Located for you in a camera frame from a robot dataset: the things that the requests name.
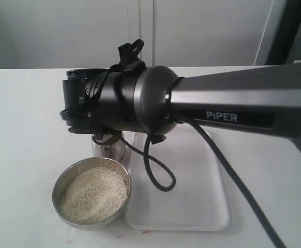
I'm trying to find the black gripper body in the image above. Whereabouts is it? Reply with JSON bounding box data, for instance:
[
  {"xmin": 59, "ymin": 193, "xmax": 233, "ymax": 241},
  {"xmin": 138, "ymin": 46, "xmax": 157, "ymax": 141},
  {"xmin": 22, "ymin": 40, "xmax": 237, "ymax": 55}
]
[{"xmin": 62, "ymin": 68, "xmax": 108, "ymax": 134}]

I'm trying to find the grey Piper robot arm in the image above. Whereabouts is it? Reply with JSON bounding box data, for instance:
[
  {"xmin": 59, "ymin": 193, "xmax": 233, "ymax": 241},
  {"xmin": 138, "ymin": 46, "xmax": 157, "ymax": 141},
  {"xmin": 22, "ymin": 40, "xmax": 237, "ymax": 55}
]
[{"xmin": 61, "ymin": 61, "xmax": 301, "ymax": 142}]

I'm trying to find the small steel cup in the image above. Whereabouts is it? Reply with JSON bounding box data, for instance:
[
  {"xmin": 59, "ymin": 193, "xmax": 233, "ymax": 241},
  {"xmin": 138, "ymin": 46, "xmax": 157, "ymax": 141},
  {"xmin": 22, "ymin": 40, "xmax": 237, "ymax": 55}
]
[{"xmin": 92, "ymin": 132, "xmax": 127, "ymax": 162}]

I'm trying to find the wide steel rice bowl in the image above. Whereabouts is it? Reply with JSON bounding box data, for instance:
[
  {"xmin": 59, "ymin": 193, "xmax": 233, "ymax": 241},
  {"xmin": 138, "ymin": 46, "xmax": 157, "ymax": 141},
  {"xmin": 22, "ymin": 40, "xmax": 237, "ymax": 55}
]
[{"xmin": 52, "ymin": 157, "xmax": 131, "ymax": 230}]

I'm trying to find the beige granular powder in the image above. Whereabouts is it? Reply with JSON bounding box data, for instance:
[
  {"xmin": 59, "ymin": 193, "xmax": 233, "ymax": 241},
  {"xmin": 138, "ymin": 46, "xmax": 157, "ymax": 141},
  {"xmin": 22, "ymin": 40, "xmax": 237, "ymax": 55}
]
[{"xmin": 59, "ymin": 167, "xmax": 127, "ymax": 224}]

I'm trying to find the white plastic tray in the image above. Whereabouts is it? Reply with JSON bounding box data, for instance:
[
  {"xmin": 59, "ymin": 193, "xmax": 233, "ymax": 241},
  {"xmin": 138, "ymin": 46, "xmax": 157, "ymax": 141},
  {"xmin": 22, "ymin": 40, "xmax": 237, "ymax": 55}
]
[{"xmin": 125, "ymin": 125, "xmax": 231, "ymax": 231}]

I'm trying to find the dark door frame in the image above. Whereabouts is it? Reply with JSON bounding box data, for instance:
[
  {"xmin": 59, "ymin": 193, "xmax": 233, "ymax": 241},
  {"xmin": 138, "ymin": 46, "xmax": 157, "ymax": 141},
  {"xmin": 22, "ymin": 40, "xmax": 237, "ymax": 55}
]
[{"xmin": 264, "ymin": 1, "xmax": 301, "ymax": 65}]

